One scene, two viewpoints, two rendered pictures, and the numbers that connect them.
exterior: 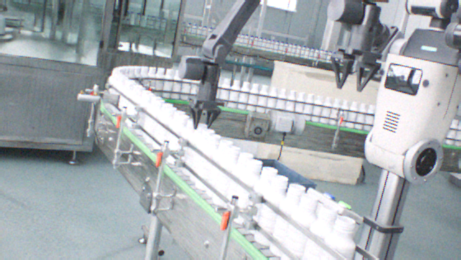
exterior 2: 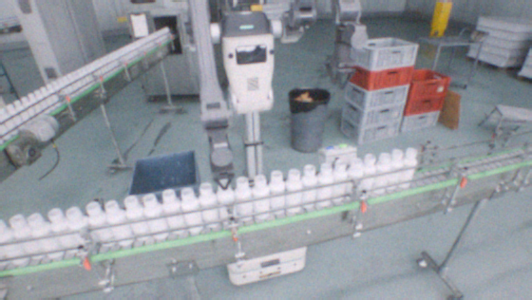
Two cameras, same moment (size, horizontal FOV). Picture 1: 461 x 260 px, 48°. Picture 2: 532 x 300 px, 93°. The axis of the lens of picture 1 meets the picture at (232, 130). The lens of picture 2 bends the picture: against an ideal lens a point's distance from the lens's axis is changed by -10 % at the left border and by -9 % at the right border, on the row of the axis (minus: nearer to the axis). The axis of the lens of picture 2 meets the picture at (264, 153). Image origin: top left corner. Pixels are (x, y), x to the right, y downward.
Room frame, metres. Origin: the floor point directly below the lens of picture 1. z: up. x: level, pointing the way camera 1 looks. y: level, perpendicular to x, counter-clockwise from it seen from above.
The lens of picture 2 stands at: (1.25, 0.73, 1.74)
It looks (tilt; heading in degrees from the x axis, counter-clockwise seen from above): 33 degrees down; 287
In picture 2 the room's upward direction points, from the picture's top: 2 degrees counter-clockwise
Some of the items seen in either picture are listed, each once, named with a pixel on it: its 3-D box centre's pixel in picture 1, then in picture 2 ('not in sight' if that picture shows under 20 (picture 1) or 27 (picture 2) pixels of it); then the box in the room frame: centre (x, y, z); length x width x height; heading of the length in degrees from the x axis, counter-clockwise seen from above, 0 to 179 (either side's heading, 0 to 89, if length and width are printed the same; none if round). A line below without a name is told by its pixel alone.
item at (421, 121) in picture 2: not in sight; (410, 115); (0.31, -3.00, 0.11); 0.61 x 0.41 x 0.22; 33
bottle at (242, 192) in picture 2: (203, 156); (243, 198); (1.53, 0.07, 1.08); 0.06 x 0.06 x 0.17
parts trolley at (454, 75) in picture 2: not in sight; (446, 60); (-0.46, -4.66, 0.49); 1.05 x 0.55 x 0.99; 30
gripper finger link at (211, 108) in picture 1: (205, 115); not in sight; (1.59, 0.09, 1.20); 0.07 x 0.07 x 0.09; 30
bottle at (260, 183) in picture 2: (209, 162); (260, 196); (1.48, 0.04, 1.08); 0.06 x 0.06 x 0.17
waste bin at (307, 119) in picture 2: not in sight; (308, 121); (1.59, -2.09, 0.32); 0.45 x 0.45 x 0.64
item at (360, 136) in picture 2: not in sight; (370, 125); (0.87, -2.56, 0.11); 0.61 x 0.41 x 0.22; 36
